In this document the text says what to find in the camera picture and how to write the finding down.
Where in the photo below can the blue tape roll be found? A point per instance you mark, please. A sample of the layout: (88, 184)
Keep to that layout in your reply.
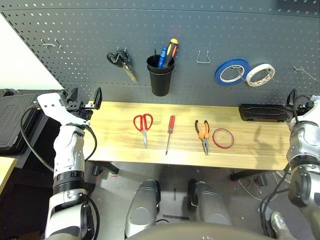
(218, 75)

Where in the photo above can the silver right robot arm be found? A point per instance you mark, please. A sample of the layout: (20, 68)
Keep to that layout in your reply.
(303, 140)

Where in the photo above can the grey robot torso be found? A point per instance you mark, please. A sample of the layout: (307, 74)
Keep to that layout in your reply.
(195, 232)

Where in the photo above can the silver robot left leg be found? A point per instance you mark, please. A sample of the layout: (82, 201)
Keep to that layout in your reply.
(142, 207)

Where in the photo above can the black plastic cup holder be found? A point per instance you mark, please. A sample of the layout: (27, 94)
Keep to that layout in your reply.
(160, 82)

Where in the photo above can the silver robot right leg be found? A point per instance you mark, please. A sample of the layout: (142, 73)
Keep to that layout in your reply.
(210, 205)

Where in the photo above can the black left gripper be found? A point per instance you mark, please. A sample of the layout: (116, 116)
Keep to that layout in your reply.
(77, 108)

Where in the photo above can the white tape roll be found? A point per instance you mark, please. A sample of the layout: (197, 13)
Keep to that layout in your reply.
(262, 66)

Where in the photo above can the thin red tape roll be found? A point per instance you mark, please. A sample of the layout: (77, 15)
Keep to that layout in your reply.
(213, 138)

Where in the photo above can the black plastic tool case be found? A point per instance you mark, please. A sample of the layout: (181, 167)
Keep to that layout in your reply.
(262, 112)

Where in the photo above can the silver robot leg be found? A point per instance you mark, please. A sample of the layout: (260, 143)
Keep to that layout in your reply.
(210, 205)
(142, 207)

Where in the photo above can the long dark floor tape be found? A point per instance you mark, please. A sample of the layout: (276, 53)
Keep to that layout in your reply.
(176, 217)

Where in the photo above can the orange black needle-nose pliers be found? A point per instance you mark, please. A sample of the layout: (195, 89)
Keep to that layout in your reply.
(205, 145)

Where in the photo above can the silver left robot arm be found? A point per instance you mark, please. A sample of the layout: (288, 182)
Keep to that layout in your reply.
(67, 150)

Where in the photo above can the metal double peg hook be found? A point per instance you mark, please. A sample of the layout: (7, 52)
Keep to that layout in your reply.
(50, 45)

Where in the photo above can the orange black screwdriver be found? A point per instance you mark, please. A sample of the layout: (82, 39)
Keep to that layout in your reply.
(171, 51)

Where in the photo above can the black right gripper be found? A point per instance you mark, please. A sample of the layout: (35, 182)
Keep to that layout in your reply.
(303, 106)

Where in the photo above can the thin black rod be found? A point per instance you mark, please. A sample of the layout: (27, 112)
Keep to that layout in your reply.
(155, 53)

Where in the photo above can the black table leg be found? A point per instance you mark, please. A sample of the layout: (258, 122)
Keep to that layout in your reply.
(247, 175)
(107, 168)

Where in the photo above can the large black ribbed case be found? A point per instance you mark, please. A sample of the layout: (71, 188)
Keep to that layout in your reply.
(15, 117)

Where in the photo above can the grey white sneaker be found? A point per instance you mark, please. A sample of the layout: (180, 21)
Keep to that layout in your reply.
(280, 222)

